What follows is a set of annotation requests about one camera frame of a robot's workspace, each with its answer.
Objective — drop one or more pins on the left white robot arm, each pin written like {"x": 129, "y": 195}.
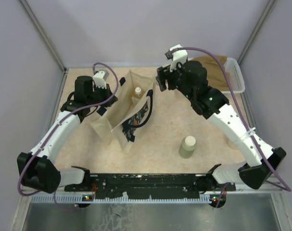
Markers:
{"x": 36, "y": 168}

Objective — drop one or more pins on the brown folded cloth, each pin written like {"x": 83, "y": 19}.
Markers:
{"x": 215, "y": 75}

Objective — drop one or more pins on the white plastic basket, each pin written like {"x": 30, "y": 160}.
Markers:
{"x": 234, "y": 74}

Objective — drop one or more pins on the green cream-capped bottle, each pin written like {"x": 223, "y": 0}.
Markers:
{"x": 187, "y": 147}

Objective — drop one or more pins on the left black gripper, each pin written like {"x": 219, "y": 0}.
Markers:
{"x": 111, "y": 96}

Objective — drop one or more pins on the beige canvas tote bag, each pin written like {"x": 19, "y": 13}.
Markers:
{"x": 124, "y": 120}

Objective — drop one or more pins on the white slotted cable duct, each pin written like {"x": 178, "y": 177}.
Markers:
{"x": 84, "y": 198}

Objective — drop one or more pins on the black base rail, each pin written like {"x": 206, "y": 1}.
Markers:
{"x": 145, "y": 186}

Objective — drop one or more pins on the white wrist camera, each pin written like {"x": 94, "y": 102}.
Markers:
{"x": 100, "y": 78}
{"x": 176, "y": 56}

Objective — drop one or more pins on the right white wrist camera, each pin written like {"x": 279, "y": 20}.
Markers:
{"x": 176, "y": 56}

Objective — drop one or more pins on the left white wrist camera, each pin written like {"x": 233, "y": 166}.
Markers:
{"x": 100, "y": 78}

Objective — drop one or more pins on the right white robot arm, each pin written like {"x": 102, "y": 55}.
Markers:
{"x": 214, "y": 106}

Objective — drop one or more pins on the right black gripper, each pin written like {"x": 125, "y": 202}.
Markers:
{"x": 162, "y": 77}

